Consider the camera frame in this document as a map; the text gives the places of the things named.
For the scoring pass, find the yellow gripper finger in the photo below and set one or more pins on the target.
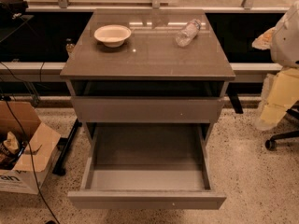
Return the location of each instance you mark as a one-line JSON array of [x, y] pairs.
[[279, 93], [264, 41]]

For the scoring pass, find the clear plastic water bottle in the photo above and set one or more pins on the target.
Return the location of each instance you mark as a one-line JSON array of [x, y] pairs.
[[185, 36]]

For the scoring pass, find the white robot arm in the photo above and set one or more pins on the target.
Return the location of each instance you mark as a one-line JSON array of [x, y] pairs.
[[285, 42]]

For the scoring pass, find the grey drawer cabinet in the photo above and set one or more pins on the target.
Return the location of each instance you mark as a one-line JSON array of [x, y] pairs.
[[149, 64]]

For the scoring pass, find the open grey lower drawer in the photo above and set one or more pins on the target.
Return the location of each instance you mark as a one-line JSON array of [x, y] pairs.
[[147, 166]]

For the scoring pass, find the closed grey upper drawer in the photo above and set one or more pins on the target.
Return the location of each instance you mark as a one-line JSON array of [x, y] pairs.
[[143, 110]]

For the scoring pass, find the small bottle behind cabinet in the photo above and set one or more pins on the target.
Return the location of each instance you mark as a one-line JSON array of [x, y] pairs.
[[69, 45]]

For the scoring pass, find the white paper bowl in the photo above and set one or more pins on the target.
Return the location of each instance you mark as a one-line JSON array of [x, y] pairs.
[[112, 36]]

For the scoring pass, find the black table leg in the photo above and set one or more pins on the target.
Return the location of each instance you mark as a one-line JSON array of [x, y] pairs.
[[64, 145]]

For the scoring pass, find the open cardboard box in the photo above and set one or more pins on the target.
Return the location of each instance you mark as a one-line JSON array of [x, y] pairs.
[[38, 146]]

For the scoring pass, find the black bag on desk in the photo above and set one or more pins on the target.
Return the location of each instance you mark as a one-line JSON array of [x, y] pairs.
[[8, 8]]

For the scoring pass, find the crumpled snack bag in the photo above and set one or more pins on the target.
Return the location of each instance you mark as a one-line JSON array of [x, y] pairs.
[[9, 151]]

